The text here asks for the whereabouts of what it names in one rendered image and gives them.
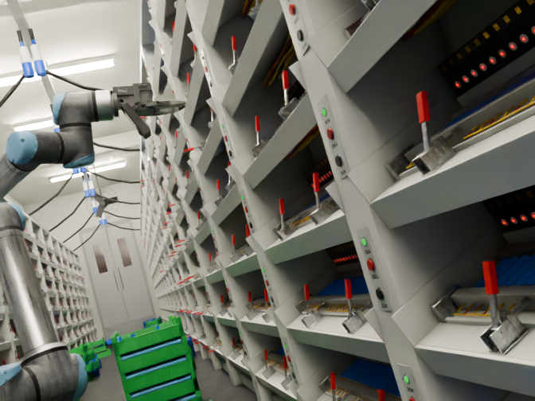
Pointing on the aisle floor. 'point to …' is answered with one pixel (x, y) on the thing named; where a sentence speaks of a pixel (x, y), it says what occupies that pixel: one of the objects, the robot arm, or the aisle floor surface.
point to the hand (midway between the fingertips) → (181, 107)
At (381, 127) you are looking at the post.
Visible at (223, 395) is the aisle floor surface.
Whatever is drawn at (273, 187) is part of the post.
